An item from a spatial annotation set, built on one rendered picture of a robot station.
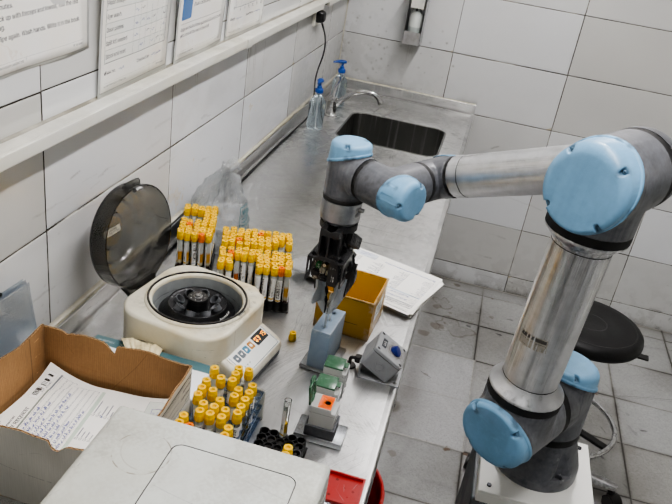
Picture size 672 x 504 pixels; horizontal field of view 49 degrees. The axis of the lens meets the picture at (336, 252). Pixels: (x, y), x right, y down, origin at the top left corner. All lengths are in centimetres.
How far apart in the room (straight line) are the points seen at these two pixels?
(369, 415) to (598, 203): 69
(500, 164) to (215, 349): 62
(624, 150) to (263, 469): 58
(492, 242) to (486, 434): 265
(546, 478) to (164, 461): 71
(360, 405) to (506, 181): 54
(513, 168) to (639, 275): 271
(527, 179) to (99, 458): 74
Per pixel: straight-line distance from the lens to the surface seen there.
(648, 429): 327
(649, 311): 397
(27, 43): 129
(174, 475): 87
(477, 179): 124
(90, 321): 164
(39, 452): 117
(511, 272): 384
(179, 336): 141
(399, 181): 121
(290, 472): 88
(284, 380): 149
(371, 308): 160
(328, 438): 135
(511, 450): 116
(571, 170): 97
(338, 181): 128
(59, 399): 134
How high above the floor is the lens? 179
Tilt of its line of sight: 27 degrees down
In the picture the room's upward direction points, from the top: 9 degrees clockwise
